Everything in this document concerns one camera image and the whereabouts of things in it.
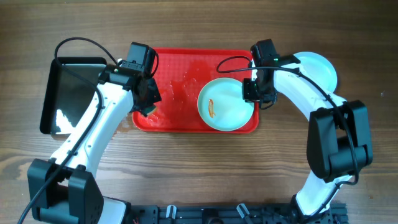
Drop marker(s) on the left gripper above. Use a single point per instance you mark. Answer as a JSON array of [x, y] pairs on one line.
[[148, 97]]

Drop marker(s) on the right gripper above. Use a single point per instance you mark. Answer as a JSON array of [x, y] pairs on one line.
[[249, 96]]

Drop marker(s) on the green orange sponge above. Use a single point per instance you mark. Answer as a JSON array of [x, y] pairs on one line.
[[149, 110]]

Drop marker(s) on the white plate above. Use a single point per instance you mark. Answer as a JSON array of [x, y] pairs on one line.
[[319, 68], [221, 106]]

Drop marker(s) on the white plate top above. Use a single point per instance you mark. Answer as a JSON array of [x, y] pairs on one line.
[[319, 68]]

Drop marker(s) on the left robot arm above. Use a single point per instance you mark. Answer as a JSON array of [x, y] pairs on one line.
[[63, 189]]

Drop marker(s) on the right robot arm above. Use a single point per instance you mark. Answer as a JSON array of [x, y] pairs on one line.
[[339, 138]]

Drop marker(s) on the red plastic tray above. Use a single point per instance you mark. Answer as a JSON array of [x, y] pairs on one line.
[[180, 76]]

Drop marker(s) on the black rectangular water tray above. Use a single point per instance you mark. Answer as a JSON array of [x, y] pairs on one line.
[[67, 98]]

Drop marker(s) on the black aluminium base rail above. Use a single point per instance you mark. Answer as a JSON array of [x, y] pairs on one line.
[[264, 214]]

